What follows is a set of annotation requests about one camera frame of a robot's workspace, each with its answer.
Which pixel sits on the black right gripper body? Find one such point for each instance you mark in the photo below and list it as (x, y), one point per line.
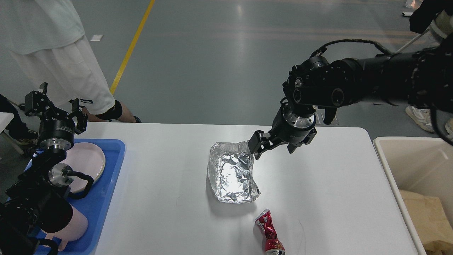
(290, 127)

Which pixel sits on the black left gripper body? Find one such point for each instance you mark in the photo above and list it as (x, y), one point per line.
(56, 133)

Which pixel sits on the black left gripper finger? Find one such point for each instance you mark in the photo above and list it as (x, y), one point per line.
(81, 117)
(38, 104)

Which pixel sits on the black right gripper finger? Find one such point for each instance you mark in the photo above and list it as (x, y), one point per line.
(307, 140)
(261, 142)

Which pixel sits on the pink plate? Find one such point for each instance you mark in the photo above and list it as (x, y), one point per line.
(87, 158)

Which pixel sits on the aluminium foil tray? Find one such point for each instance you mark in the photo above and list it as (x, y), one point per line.
(230, 173)

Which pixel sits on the pink mug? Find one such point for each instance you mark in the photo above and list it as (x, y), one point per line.
(67, 226)

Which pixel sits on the crushed red soda can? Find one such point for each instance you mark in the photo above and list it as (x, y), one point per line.
(272, 245)

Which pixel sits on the brown paper bag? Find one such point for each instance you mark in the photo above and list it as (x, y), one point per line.
(430, 221)

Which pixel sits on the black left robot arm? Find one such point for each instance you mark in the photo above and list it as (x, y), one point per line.
(39, 198)

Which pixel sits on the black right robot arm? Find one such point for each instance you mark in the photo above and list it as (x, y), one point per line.
(422, 79)

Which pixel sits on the black and white sneaker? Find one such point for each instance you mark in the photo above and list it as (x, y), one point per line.
(17, 129)

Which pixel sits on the blue plastic tray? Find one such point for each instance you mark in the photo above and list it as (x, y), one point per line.
(96, 204)

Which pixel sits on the person in white shorts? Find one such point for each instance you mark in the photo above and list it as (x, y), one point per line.
(48, 41)

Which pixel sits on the beige plastic bin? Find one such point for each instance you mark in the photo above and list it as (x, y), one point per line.
(421, 165)

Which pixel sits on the person in beige trousers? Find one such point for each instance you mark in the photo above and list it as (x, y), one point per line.
(421, 117)

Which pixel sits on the white office chair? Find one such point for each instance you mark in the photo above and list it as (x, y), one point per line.
(430, 16)

